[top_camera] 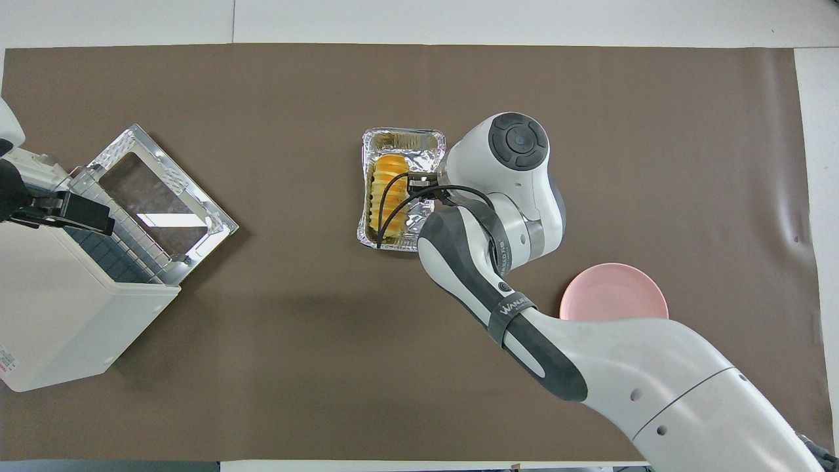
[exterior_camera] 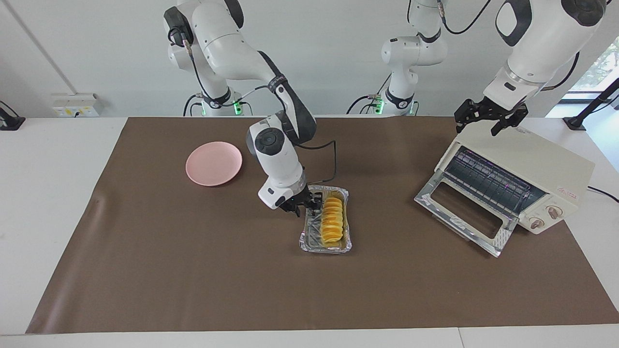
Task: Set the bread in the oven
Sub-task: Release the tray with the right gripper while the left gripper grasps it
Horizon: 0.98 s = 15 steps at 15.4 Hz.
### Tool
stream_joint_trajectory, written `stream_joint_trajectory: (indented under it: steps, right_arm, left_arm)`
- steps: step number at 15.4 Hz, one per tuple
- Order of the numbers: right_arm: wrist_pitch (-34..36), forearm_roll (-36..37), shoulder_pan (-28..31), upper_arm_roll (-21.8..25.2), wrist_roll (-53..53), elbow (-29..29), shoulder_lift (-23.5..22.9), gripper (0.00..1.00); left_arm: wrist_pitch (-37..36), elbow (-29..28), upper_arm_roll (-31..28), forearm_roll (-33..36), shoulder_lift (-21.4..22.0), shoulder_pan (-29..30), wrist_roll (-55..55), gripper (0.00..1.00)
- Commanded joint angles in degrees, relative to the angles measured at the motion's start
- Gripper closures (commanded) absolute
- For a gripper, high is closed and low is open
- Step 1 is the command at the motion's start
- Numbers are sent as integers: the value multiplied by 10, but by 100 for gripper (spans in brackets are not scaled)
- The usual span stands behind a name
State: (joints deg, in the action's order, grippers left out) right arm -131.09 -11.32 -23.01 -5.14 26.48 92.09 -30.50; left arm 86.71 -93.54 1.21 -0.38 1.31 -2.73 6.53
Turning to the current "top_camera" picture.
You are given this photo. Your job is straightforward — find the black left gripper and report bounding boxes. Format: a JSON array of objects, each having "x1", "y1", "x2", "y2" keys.
[{"x1": 0, "y1": 159, "x2": 116, "y2": 237}]

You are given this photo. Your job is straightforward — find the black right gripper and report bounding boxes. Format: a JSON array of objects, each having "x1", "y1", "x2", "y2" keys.
[{"x1": 406, "y1": 172, "x2": 440, "y2": 197}]

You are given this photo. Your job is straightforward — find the silver foil baking tray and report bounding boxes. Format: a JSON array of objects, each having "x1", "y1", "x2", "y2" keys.
[{"x1": 357, "y1": 127, "x2": 447, "y2": 252}]

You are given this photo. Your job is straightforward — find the yellow ridged bread loaf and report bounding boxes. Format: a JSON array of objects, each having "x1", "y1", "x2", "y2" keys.
[{"x1": 367, "y1": 153, "x2": 412, "y2": 238}]

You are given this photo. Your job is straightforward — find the glass oven door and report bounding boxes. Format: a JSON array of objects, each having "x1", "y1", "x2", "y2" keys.
[{"x1": 85, "y1": 123, "x2": 239, "y2": 286}]

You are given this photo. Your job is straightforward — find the cream toaster oven body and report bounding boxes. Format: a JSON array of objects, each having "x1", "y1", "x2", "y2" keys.
[{"x1": 0, "y1": 147, "x2": 181, "y2": 393}]

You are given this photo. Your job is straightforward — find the pink round plate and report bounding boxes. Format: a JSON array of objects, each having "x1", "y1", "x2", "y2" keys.
[{"x1": 559, "y1": 262, "x2": 670, "y2": 322}]

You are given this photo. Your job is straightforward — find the brown table mat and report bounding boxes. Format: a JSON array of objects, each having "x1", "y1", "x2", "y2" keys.
[{"x1": 0, "y1": 43, "x2": 823, "y2": 462}]

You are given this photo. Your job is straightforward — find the metal oven wire rack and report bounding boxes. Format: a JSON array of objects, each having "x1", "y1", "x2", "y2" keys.
[{"x1": 66, "y1": 167, "x2": 172, "y2": 284}]

